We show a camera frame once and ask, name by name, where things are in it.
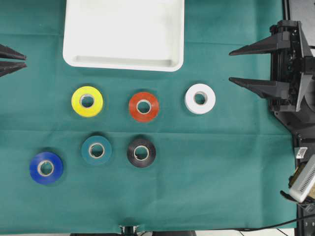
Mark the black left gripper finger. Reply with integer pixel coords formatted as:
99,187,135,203
0,44,27,60
0,61,27,77

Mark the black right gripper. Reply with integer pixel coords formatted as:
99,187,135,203
229,20,315,112

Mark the white tape roll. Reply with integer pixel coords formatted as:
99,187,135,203
185,83,216,115

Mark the yellow tape roll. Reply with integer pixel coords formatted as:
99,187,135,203
71,86,104,118

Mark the blue tape roll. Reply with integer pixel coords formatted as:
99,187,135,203
29,152,63,185

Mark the red tape roll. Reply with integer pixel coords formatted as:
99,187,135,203
128,92,159,123

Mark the black tape roll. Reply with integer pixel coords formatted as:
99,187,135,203
127,138,156,168

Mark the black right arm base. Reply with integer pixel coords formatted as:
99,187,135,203
274,92,315,139

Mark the teal tape roll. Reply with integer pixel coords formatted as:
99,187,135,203
81,136,112,166

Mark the green table cloth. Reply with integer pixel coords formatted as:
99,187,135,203
0,0,296,234

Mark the white perforated electronics box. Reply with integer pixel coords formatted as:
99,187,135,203
289,155,315,203

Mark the white plastic tray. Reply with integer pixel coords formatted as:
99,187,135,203
63,0,185,72

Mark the black cable bottom right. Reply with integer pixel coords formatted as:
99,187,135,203
236,213,315,232

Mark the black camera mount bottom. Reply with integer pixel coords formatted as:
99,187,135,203
119,225,138,236

